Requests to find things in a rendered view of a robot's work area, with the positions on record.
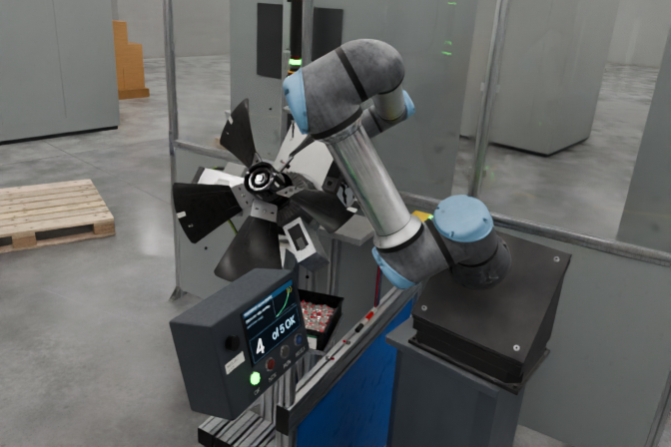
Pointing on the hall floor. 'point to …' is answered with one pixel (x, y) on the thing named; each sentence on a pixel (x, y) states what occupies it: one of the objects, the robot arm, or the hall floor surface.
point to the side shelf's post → (334, 266)
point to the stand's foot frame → (238, 431)
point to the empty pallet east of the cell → (52, 214)
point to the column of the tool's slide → (282, 65)
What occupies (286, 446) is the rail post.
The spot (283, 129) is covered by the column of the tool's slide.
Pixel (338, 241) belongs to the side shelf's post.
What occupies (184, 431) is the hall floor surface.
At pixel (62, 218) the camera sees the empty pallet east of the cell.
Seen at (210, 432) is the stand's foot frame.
